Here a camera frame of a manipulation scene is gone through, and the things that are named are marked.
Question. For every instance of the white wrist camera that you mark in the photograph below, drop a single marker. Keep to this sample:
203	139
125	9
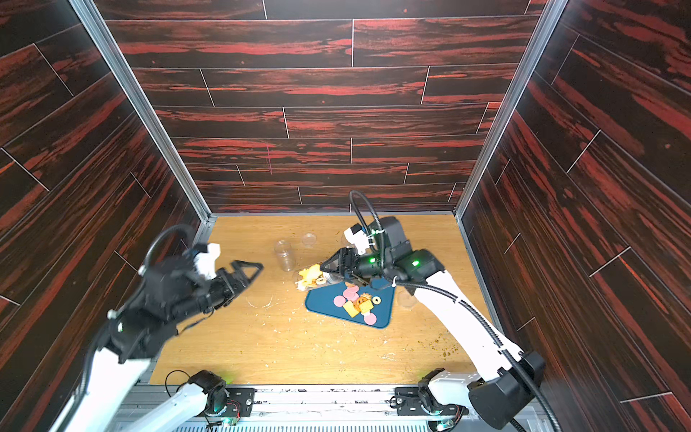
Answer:
357	238
205	256

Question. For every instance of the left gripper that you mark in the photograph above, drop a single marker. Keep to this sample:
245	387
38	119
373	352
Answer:
243	281

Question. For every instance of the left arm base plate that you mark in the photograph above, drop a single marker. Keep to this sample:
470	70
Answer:
230	403

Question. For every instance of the clear jar lid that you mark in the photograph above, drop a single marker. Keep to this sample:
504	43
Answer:
406	301
309	240

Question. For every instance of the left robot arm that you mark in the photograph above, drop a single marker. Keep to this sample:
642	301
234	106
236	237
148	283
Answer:
173	296

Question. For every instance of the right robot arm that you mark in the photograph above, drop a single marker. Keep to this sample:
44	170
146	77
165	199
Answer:
507	379

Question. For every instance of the pink round cookie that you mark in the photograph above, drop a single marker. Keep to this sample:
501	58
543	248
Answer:
340	301

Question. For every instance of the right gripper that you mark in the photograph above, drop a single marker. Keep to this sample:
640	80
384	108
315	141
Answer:
345	264

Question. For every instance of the clear jar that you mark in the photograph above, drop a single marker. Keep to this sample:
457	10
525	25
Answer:
310	276
285	255

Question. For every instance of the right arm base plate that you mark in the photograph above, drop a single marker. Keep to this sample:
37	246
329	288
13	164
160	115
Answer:
412	401

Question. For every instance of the yellow square cookie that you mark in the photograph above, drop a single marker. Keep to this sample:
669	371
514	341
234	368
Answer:
351	309
365	306

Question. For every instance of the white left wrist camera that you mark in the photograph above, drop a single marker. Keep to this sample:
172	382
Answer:
205	256

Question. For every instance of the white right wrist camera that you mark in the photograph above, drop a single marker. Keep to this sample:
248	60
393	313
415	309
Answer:
357	238

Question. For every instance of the teal plastic tray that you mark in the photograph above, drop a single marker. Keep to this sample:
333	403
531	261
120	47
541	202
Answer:
321	301

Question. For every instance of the yellow fish shaped cookie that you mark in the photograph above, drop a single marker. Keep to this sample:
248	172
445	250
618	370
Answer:
309	275

